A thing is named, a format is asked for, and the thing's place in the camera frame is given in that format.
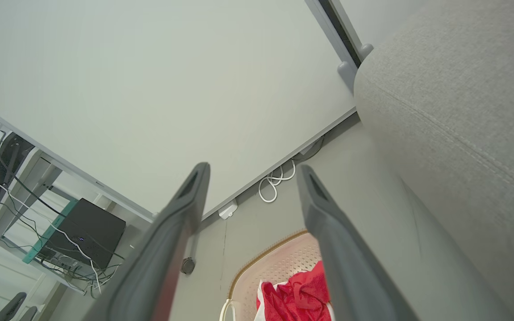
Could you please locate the teal shelf bar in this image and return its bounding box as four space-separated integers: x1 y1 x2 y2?
22 199 79 264

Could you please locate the grey office chair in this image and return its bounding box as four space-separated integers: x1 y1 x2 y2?
0 292 39 321

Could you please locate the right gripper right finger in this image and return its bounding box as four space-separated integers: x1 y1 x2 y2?
296 164 419 321

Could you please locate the red white striped garment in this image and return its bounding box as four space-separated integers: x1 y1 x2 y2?
253 280 270 321

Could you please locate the white desk cable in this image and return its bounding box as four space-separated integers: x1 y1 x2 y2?
0 129 102 292

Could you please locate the white metal desk frame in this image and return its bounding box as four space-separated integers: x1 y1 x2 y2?
0 98 157 295

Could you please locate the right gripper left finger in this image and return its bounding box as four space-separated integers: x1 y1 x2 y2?
83 162 211 321

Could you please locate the black desk cable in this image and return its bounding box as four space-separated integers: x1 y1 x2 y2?
38 252 124 297

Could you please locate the black computer box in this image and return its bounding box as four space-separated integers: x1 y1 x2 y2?
38 198 127 270

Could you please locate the white power adapter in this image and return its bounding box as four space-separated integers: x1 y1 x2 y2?
218 199 239 220

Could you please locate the red cloth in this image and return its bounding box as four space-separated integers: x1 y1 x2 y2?
261 261 332 321

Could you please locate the thin black floor cable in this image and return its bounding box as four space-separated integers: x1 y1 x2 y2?
293 135 325 162

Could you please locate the grey door frame rail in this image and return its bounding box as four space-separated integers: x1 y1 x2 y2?
304 0 374 90

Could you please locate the grey fabric sofa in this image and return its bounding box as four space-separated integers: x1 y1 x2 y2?
354 0 514 321

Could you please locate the white coiled cable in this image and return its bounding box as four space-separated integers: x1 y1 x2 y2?
258 159 296 203

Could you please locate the black monitor stand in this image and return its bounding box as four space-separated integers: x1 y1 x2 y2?
0 132 34 214

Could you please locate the white perforated laundry basket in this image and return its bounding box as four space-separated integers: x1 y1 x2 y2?
220 230 336 321

